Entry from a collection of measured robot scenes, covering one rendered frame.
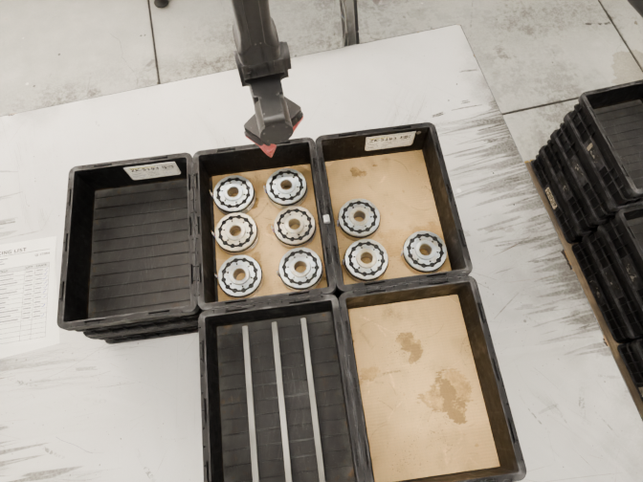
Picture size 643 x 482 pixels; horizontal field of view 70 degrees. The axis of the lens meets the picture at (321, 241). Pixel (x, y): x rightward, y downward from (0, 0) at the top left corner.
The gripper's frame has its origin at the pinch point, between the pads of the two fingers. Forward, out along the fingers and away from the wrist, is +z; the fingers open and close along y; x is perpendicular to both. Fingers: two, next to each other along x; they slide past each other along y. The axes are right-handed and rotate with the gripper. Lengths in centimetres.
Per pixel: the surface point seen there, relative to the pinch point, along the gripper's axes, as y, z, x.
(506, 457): -20, 19, -73
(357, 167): 16.8, 23.5, -9.2
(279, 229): -9.8, 20.4, -5.4
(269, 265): -18.0, 23.2, -8.5
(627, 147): 97, 59, -68
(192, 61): 56, 106, 124
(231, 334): -36.0, 23.1, -12.5
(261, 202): -6.2, 23.2, 4.1
